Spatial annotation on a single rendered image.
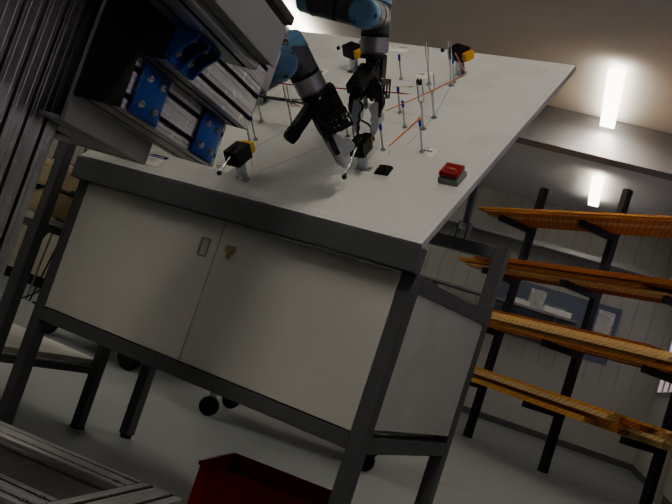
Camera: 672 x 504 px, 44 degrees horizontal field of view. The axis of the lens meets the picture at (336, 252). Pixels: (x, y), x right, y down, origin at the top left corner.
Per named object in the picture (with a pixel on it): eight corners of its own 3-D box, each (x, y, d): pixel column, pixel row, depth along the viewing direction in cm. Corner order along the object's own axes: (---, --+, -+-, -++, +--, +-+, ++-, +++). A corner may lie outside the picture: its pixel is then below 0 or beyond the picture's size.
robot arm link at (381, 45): (382, 37, 211) (353, 35, 215) (380, 55, 212) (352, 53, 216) (393, 38, 218) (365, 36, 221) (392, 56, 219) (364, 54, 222)
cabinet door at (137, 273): (177, 360, 222) (225, 221, 225) (44, 305, 249) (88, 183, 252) (182, 361, 223) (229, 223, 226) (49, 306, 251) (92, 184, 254)
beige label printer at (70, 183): (38, 214, 258) (59, 155, 260) (-8, 199, 268) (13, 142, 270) (102, 235, 285) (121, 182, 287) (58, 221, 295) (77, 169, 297)
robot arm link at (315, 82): (295, 85, 198) (288, 80, 206) (303, 101, 200) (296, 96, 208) (322, 70, 199) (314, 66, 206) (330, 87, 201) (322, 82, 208)
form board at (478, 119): (82, 160, 253) (80, 155, 252) (276, 32, 318) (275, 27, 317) (422, 250, 194) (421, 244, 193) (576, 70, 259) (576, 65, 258)
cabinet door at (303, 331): (348, 430, 193) (400, 271, 196) (177, 360, 221) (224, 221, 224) (353, 431, 196) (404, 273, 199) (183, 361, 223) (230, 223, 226)
